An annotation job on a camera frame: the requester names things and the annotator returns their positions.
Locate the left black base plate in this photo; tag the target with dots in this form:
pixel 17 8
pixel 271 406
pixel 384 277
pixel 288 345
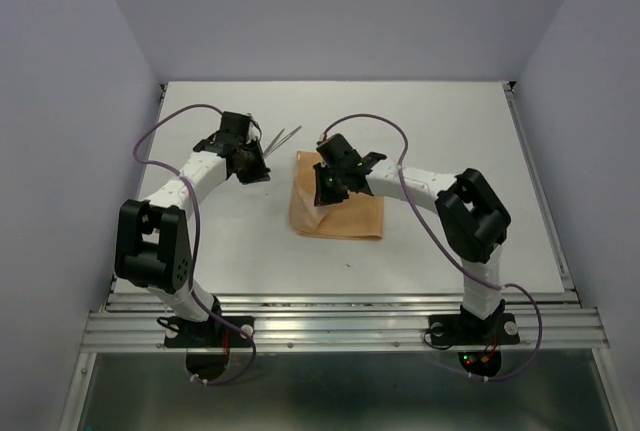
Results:
pixel 183 334

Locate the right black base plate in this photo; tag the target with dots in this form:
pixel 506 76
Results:
pixel 450 330

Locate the orange cloth napkin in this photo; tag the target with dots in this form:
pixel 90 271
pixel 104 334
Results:
pixel 360 217

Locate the aluminium frame rail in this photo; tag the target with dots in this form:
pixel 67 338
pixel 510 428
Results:
pixel 336 323

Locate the silver metal spoon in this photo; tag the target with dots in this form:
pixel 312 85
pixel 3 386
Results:
pixel 285 137

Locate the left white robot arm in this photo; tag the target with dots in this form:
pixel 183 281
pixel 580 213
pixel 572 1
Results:
pixel 158 237

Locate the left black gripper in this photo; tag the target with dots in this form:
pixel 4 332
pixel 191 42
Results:
pixel 260 173

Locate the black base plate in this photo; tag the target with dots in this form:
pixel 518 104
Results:
pixel 183 334
pixel 450 330

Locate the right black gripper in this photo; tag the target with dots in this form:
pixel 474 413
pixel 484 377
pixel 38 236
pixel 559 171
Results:
pixel 323 196

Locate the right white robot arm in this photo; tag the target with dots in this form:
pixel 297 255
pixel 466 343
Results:
pixel 473 219

